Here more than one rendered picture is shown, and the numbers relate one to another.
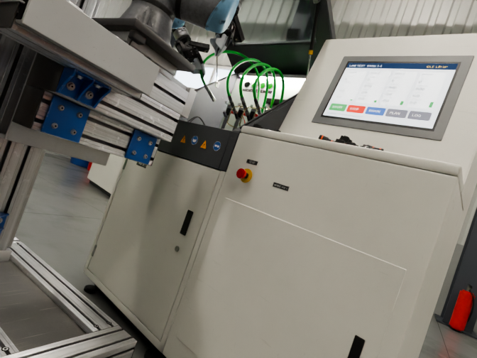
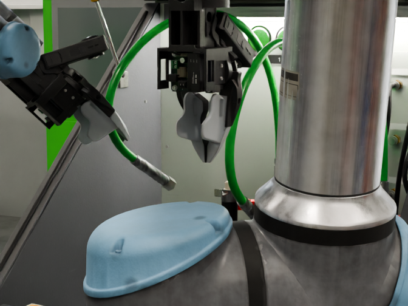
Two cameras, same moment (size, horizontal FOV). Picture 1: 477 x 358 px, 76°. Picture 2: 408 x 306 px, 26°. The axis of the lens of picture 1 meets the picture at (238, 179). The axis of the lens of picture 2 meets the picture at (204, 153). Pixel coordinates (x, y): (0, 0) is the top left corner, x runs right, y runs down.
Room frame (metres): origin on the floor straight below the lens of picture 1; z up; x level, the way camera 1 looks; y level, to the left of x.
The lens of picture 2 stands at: (0.15, 0.45, 1.43)
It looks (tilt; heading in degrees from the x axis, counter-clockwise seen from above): 9 degrees down; 350
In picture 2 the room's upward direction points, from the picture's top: straight up
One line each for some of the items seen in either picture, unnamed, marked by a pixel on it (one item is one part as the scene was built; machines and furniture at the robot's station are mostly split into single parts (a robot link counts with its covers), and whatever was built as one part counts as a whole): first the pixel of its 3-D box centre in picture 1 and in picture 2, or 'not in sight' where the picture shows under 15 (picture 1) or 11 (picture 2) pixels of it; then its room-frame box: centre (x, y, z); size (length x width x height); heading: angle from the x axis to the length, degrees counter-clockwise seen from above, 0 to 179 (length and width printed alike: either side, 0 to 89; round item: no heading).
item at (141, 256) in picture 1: (145, 226); not in sight; (1.39, 0.33, 0.44); 0.65 x 0.02 x 0.68; 51
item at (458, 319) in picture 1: (463, 307); not in sight; (3.60, -2.99, 0.29); 0.17 x 0.15 x 0.54; 59
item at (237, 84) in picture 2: (228, 36); (223, 93); (1.26, 0.24, 1.33); 0.05 x 0.02 x 0.09; 51
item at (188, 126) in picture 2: (214, 44); (189, 128); (1.27, 0.28, 1.28); 0.06 x 0.03 x 0.09; 141
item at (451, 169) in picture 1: (337, 155); not in sight; (1.03, -0.29, 0.96); 0.70 x 0.22 x 0.03; 51
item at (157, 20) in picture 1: (147, 25); not in sight; (0.84, 0.37, 1.09); 0.15 x 0.15 x 0.10
